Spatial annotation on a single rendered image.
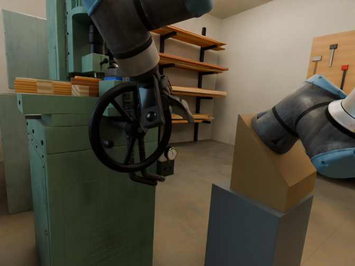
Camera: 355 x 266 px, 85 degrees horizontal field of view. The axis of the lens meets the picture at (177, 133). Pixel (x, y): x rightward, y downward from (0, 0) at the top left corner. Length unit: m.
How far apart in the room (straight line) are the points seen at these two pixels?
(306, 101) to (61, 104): 0.78
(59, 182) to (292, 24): 3.89
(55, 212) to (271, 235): 0.74
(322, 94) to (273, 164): 0.27
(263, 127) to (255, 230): 0.38
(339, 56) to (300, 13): 0.95
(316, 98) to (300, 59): 3.11
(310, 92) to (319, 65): 2.95
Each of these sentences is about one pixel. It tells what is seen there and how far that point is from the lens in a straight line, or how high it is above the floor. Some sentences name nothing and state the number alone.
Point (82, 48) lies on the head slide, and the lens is 1.02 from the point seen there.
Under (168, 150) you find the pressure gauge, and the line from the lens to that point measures 0.88.
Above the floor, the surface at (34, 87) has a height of 0.92.
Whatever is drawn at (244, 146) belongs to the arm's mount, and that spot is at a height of 0.74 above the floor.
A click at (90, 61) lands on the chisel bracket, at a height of 1.04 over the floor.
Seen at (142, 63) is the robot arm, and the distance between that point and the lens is 0.42.
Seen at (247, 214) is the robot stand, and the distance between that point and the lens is 0.83.
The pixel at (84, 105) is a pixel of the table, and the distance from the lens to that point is 0.74.
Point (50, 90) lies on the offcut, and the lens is 0.74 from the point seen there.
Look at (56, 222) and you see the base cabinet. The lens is 0.85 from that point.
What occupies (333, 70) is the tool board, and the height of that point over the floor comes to 1.44.
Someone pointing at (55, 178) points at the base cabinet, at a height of 0.63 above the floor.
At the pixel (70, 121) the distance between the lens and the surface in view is 0.74.
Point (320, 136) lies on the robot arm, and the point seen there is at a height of 0.83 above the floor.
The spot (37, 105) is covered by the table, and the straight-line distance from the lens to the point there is 0.72.
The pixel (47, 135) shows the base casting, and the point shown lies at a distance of 0.73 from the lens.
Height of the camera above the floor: 0.91
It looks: 10 degrees down
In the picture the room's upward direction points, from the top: 3 degrees clockwise
